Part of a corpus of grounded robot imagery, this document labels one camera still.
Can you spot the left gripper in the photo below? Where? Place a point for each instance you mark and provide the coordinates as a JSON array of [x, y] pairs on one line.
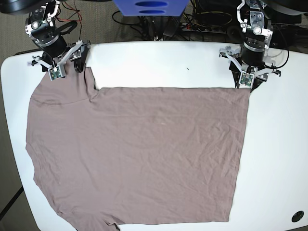
[[248, 59]]

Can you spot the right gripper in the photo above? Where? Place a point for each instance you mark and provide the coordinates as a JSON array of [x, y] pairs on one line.
[[56, 52]]

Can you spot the mauve T-shirt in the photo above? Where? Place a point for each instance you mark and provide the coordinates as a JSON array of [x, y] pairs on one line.
[[115, 156]]

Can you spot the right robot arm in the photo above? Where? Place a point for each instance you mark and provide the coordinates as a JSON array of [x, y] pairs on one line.
[[46, 31]]

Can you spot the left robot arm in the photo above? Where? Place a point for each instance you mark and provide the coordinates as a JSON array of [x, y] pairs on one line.
[[256, 23]]

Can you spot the black table grommet right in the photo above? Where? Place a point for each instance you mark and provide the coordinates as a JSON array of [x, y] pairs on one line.
[[297, 216]]

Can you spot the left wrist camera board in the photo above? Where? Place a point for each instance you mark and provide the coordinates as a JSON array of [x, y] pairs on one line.
[[246, 79]]

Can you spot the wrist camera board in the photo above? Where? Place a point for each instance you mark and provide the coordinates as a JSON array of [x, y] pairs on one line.
[[56, 73], [246, 79]]

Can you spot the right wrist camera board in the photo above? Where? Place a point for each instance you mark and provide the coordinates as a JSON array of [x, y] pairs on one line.
[[56, 73]]

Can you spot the blue plastic mount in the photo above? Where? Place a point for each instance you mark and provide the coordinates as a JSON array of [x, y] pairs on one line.
[[151, 7]]

